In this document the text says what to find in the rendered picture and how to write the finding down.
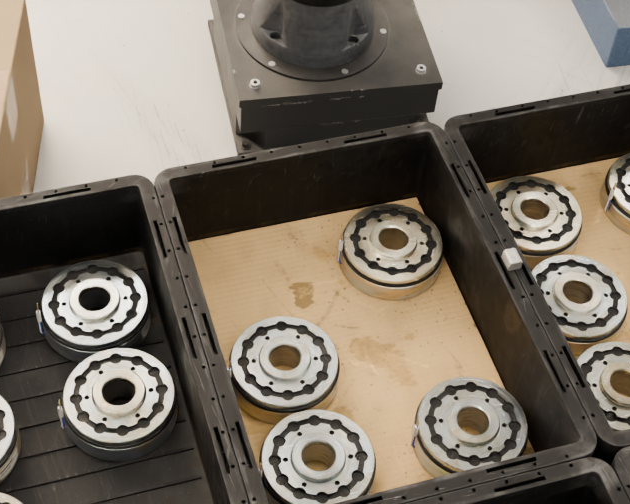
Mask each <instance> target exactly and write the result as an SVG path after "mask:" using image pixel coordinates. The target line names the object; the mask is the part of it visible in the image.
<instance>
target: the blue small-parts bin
mask: <svg viewBox="0 0 630 504"><path fill-rule="evenodd" d="M571 1H572V3H573V5H574V7H575V8H576V10H577V12H578V14H579V16H580V18H581V20H582V22H583V24H584V26H585V28H586V30H587V32H588V34H589V36H590V38H591V40H592V42H593V44H594V46H595V48H596V50H597V52H598V54H599V56H600V58H601V60H602V62H603V64H604V65H605V67H606V68H609V67H618V66H627V65H630V0H571Z"/></svg>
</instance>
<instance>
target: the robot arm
mask: <svg viewBox="0 0 630 504"><path fill-rule="evenodd" d="M374 23H375V17H374V10H373V6H372V2H371V0H254V2H253V6H252V14H251V28H252V32H253V34H254V36H255V38H256V40H257V41H258V43H259V44H260V45H261V46H262V47H263V48H264V49H265V50H266V51H267V52H268V53H270V54H271V55H272V56H274V57H276V58H277V59H280V60H282V61H284V62H286V63H289V64H292V65H296V66H300V67H306V68H329V67H335V66H339V65H342V64H345V63H348V62H350V61H352V60H354V59H355V58H357V57H358V56H359V55H361V54H362V53H363V52H364V51H365V50H366V49H367V47H368V46H369V44H370V42H371V40H372V36H373V30H374Z"/></svg>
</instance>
